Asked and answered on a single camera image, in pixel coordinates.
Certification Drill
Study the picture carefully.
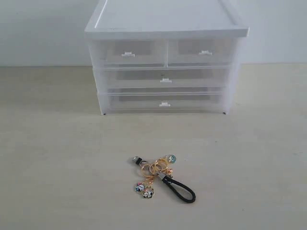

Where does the translucent plastic drawer cabinet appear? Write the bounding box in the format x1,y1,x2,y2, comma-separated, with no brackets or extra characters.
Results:
84,0,249,108

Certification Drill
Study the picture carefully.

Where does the wide drawer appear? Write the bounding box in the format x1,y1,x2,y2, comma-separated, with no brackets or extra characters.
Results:
93,69,229,89
97,93,230,114

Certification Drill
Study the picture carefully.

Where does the keychain with black strap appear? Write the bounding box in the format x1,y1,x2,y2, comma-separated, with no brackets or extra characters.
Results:
131,154,196,204

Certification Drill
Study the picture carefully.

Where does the wide bottom drawer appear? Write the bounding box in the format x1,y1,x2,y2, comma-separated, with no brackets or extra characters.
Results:
97,93,230,114

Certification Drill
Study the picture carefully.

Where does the wide middle drawer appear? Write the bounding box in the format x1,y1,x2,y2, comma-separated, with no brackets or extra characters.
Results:
93,69,229,89

